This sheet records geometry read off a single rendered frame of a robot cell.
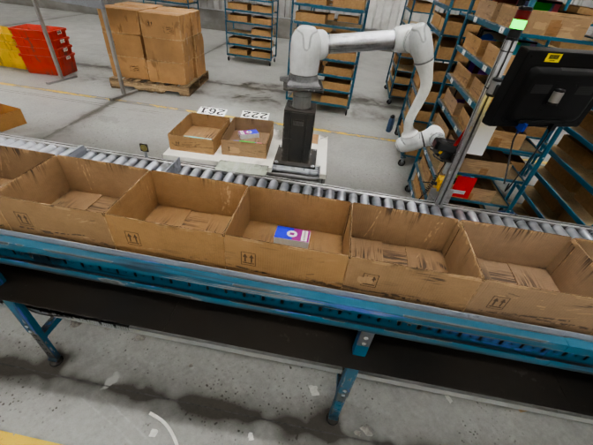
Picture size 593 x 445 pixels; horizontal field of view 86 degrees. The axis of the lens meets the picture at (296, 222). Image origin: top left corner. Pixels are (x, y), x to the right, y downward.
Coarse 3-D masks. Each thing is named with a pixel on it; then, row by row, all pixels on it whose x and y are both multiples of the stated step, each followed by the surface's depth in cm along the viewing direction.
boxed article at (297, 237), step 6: (282, 228) 122; (288, 228) 122; (276, 234) 119; (282, 234) 119; (288, 234) 120; (294, 234) 120; (300, 234) 120; (306, 234) 121; (276, 240) 119; (282, 240) 118; (288, 240) 118; (294, 240) 117; (300, 240) 118; (306, 240) 118; (300, 246) 119; (306, 246) 118
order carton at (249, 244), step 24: (264, 192) 121; (288, 192) 119; (240, 216) 114; (264, 216) 128; (288, 216) 126; (312, 216) 124; (336, 216) 122; (240, 240) 98; (264, 240) 121; (312, 240) 123; (336, 240) 124; (240, 264) 105; (264, 264) 103; (288, 264) 101; (312, 264) 99; (336, 264) 98; (336, 288) 104
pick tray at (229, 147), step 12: (240, 120) 224; (252, 120) 224; (264, 120) 223; (228, 132) 209; (264, 132) 228; (228, 144) 195; (240, 144) 194; (252, 144) 194; (264, 144) 193; (252, 156) 199; (264, 156) 199
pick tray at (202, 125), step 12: (192, 120) 225; (204, 120) 224; (216, 120) 223; (228, 120) 217; (180, 132) 210; (192, 132) 218; (204, 132) 219; (216, 132) 221; (180, 144) 196; (192, 144) 195; (204, 144) 194; (216, 144) 200
